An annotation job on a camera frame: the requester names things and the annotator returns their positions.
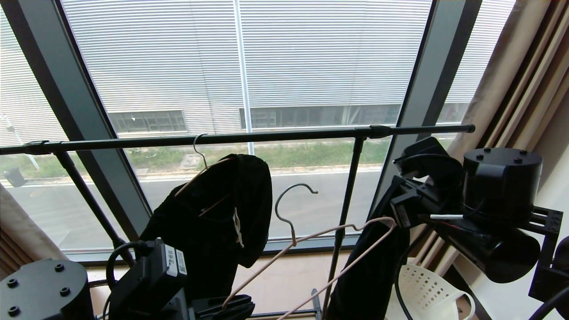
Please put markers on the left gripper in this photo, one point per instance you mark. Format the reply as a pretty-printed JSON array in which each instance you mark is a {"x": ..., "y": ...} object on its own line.
[{"x": 180, "y": 309}]

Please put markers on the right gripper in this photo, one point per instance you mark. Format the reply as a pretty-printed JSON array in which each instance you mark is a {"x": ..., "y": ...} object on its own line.
[{"x": 489, "y": 249}]

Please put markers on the black shorts with white stripes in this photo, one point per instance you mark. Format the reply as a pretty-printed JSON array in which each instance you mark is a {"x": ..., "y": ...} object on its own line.
[{"x": 209, "y": 240}]

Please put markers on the black garment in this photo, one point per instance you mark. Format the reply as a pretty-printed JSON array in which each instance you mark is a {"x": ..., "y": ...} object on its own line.
[{"x": 369, "y": 275}]

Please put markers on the pink clothes hanger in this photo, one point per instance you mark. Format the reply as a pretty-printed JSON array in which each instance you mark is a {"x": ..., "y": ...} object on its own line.
[
  {"x": 293, "y": 238},
  {"x": 191, "y": 182}
]

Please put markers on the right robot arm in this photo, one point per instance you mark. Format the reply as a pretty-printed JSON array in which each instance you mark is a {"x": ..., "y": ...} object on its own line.
[{"x": 502, "y": 182}]

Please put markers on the white laundry basket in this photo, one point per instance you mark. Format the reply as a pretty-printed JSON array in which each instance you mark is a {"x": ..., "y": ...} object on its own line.
[{"x": 426, "y": 289}]

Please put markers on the black clothes rack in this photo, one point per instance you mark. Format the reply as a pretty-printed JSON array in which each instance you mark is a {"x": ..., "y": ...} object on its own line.
[{"x": 289, "y": 134}]

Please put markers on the brown curtain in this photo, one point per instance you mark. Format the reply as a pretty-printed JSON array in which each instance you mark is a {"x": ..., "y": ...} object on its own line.
[
  {"x": 502, "y": 66},
  {"x": 22, "y": 235}
]

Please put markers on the window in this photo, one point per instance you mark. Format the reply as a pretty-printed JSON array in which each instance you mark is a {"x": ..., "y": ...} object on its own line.
[{"x": 311, "y": 58}]

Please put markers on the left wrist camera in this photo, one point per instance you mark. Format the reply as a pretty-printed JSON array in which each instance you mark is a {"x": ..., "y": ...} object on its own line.
[{"x": 146, "y": 280}]

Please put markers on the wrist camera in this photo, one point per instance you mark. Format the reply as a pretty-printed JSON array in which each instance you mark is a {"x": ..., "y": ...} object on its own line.
[
  {"x": 146, "y": 280},
  {"x": 426, "y": 155}
]

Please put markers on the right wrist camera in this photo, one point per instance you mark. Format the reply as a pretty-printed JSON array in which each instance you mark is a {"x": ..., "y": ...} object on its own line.
[{"x": 426, "y": 155}]

